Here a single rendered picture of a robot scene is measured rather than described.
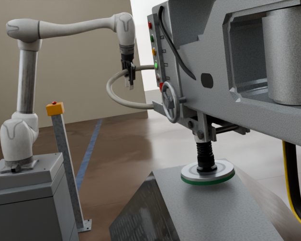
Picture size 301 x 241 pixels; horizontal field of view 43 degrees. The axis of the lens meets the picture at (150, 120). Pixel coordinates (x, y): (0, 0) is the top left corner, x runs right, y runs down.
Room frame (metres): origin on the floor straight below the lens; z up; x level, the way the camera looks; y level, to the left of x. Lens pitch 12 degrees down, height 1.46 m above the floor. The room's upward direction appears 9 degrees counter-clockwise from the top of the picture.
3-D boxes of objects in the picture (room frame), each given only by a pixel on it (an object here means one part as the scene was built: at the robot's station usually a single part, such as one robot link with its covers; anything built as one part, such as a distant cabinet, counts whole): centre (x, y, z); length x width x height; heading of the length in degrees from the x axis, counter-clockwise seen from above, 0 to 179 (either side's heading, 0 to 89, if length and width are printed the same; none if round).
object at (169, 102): (1.31, -0.11, 1.24); 0.15 x 0.10 x 0.15; 15
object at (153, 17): (1.50, -0.07, 1.41); 0.08 x 0.03 x 0.28; 15
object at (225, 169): (1.46, -0.20, 0.92); 0.21 x 0.21 x 0.01
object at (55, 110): (3.00, 0.73, 0.54); 0.20 x 0.20 x 1.09; 5
